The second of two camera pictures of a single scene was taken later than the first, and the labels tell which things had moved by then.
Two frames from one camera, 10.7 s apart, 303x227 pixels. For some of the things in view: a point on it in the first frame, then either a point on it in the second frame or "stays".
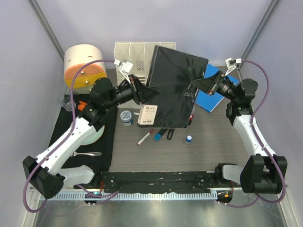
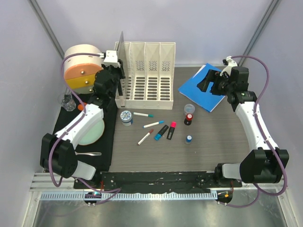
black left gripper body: x=127 y=92 → x=115 y=73
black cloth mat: x=64 y=123 stays
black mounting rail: x=155 y=181 stays
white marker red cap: x=145 y=136 stays
